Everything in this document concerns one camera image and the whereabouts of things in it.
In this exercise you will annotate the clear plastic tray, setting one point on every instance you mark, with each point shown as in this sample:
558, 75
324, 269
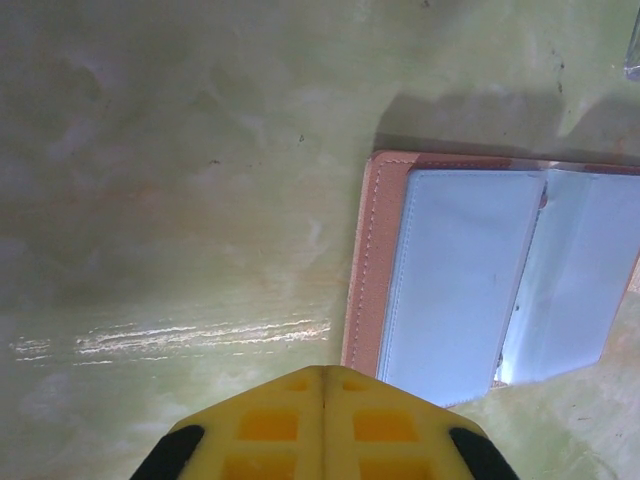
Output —
634, 50

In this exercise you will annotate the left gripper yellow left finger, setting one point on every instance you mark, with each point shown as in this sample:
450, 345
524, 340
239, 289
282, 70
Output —
270, 435

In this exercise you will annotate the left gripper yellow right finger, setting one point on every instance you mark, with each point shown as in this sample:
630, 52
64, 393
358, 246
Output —
385, 437

